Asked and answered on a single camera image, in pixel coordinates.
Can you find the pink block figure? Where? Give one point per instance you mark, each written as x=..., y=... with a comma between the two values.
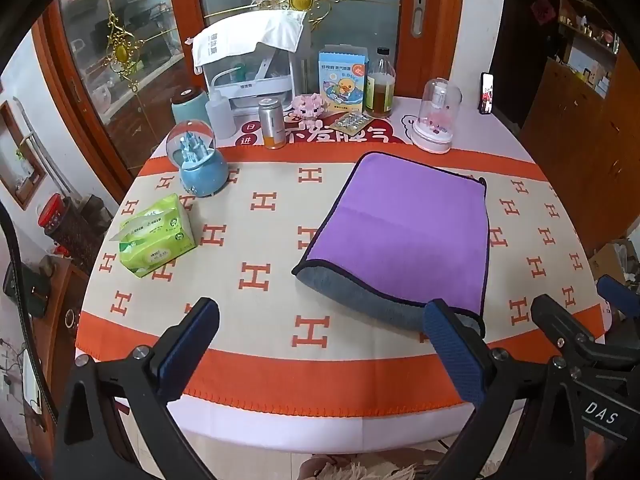
x=309, y=106

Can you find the pink glass dome ornament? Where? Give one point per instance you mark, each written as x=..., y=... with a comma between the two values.
x=436, y=120

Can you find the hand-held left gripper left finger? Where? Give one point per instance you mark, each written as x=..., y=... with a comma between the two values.
x=189, y=342

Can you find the silver blister pack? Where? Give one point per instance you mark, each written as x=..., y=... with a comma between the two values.
x=354, y=121

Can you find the wooden cabinet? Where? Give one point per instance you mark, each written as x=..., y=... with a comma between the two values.
x=575, y=150

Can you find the beige fluffy cloth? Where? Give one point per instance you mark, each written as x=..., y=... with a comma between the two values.
x=340, y=469

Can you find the black smartphone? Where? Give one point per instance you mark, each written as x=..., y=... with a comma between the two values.
x=487, y=94

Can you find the orange patterned table blanket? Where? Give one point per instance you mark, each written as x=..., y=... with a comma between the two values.
x=260, y=195

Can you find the black bag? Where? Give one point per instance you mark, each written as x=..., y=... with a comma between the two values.
x=25, y=287

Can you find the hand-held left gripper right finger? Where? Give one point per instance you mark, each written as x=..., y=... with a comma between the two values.
x=454, y=355

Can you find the white squeeze bottle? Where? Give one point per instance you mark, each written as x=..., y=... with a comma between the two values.
x=220, y=117

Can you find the glass bottle with yellow liquid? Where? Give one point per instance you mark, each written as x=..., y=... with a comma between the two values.
x=380, y=92

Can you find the silver and orange can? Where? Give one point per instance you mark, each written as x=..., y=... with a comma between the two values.
x=272, y=125

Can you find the purple and grey towel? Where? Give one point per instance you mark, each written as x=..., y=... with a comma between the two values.
x=400, y=220

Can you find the red lid jar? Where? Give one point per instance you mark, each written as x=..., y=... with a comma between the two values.
x=54, y=215

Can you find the red paper wall decoration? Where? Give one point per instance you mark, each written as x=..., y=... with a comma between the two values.
x=543, y=10

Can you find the small gold door ornament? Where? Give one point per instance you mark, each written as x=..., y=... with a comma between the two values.
x=121, y=52

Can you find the cardboard box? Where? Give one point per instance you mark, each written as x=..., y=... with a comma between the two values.
x=612, y=260

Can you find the white cloth cover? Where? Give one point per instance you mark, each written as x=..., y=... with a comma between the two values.
x=245, y=35

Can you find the blue duck print box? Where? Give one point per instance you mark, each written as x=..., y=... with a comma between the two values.
x=344, y=82

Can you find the blue castle snow globe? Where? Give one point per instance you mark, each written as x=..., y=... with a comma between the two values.
x=200, y=175

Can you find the white countertop appliance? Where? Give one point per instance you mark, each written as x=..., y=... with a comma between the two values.
x=255, y=80

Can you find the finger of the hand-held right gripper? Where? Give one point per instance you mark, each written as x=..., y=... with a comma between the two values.
x=555, y=317
x=617, y=290

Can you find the green tissue pack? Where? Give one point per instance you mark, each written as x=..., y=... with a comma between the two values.
x=160, y=245

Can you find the teal thermos cup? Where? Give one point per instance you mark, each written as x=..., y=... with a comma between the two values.
x=187, y=110

